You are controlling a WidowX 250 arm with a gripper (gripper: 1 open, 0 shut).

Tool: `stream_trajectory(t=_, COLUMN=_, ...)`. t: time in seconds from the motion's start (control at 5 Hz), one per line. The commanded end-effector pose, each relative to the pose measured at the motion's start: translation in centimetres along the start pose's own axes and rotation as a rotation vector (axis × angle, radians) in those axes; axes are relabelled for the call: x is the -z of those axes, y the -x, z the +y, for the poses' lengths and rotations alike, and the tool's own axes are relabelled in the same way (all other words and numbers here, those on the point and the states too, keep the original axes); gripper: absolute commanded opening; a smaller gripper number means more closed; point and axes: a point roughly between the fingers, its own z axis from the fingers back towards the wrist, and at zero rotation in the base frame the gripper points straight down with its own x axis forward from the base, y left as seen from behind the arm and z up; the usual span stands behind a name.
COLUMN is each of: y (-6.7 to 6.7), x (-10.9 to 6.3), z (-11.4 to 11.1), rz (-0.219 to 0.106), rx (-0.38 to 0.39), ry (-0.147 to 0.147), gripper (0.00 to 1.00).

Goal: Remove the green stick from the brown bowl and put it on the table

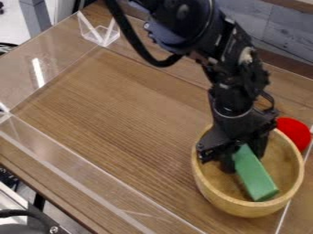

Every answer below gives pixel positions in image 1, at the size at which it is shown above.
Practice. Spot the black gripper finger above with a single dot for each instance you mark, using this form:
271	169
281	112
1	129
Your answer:
227	159
259	143

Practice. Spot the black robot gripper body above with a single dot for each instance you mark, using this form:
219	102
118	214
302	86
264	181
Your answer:
231	130

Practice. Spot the light brown wooden bowl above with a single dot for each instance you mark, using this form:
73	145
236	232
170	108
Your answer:
224	189

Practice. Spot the green rectangular block stick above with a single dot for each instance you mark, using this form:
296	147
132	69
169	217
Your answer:
257	181

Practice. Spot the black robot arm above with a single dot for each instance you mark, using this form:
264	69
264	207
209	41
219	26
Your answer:
192	28

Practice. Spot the red plush tomato toy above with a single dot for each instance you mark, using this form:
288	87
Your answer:
296	131

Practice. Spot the clear acrylic enclosure wall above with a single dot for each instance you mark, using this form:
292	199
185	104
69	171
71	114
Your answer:
98	134

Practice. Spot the black clamp bracket with bolt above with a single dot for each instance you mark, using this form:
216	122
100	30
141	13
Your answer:
29	220

